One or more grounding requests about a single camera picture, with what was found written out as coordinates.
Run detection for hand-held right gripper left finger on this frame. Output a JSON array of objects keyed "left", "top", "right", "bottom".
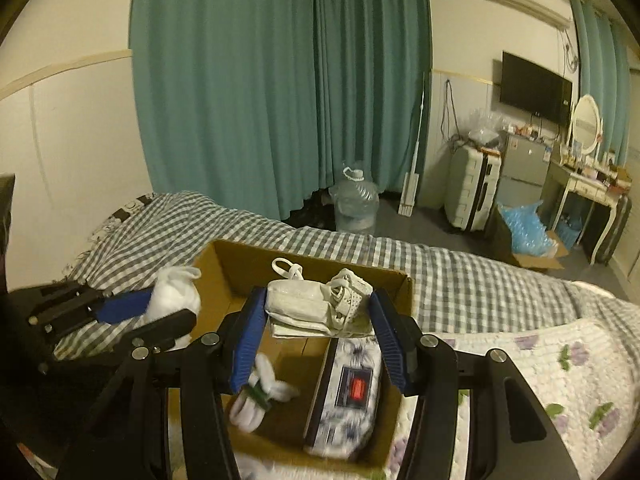
[{"left": 56, "top": 286, "right": 269, "bottom": 480}]

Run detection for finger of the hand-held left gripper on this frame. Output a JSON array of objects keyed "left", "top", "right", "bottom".
[
  {"left": 7, "top": 280, "right": 154, "bottom": 345},
  {"left": 37, "top": 308, "right": 197, "bottom": 376}
]

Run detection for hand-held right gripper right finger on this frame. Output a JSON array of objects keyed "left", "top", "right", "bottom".
[{"left": 369, "top": 289, "right": 582, "bottom": 480}]

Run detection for white mesh garment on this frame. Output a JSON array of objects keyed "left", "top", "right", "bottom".
[{"left": 263, "top": 257, "right": 376, "bottom": 339}]

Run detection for brown cardboard box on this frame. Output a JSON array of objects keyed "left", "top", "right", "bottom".
[{"left": 167, "top": 239, "right": 414, "bottom": 479}]

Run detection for white socks with green band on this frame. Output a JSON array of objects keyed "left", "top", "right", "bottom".
[{"left": 228, "top": 352, "right": 301, "bottom": 434}]

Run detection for floral packet with red label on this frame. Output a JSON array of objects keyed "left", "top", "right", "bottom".
[{"left": 302, "top": 337, "right": 387, "bottom": 462}]

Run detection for grey checked bedsheet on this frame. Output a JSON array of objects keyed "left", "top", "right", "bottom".
[{"left": 54, "top": 191, "right": 593, "bottom": 362}]

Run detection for brown patterned pillow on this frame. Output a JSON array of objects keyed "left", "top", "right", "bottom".
[{"left": 91, "top": 194, "right": 157, "bottom": 242}]

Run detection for clear plastic water jug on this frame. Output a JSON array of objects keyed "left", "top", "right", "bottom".
[{"left": 329, "top": 160, "right": 381, "bottom": 235}]

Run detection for dark pile under curtain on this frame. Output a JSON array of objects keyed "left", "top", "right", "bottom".
[{"left": 289, "top": 187, "right": 342, "bottom": 231}]

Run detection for white flat mop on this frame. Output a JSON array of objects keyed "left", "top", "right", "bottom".
[{"left": 398, "top": 72, "right": 431, "bottom": 217}]

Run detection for white hard-shell suitcase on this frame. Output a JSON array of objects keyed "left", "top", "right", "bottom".
[{"left": 443, "top": 141, "right": 504, "bottom": 234}]

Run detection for cardboard box with blue bags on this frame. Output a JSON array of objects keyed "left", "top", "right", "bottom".
[{"left": 491, "top": 199, "right": 571, "bottom": 274}]

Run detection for white floral quilt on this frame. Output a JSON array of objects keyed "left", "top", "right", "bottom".
[{"left": 165, "top": 280, "right": 637, "bottom": 480}]

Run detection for grey mini fridge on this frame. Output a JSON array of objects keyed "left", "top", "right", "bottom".
[{"left": 498, "top": 130, "right": 551, "bottom": 194}]

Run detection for clear plastic bag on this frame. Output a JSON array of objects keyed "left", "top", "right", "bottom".
[{"left": 456, "top": 109, "right": 507, "bottom": 152}]

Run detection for dark suitcase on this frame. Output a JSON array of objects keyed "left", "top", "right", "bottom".
[{"left": 599, "top": 194, "right": 634, "bottom": 267}]

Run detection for white dressing table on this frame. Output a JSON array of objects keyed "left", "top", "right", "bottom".
[{"left": 546, "top": 152, "right": 632, "bottom": 267}]

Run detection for small items on fridge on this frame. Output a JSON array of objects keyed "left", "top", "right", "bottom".
[{"left": 502, "top": 121, "right": 552, "bottom": 142}]

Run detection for wide teal curtain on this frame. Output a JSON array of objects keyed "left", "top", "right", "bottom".
[{"left": 129, "top": 0, "right": 434, "bottom": 222}]

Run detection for cosmetics on dressing table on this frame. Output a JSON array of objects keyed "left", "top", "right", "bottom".
[{"left": 550, "top": 144, "right": 633, "bottom": 187}]

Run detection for white oval vanity mirror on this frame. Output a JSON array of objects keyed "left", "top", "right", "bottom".
[{"left": 569, "top": 94, "right": 604, "bottom": 157}]

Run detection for narrow teal curtain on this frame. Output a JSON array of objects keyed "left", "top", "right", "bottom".
[{"left": 570, "top": 0, "right": 632, "bottom": 167}]

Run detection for black wall cables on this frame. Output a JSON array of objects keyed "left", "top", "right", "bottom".
[{"left": 439, "top": 77, "right": 465, "bottom": 152}]

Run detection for black wall television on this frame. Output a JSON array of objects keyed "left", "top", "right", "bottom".
[{"left": 500, "top": 50, "right": 574, "bottom": 129}]

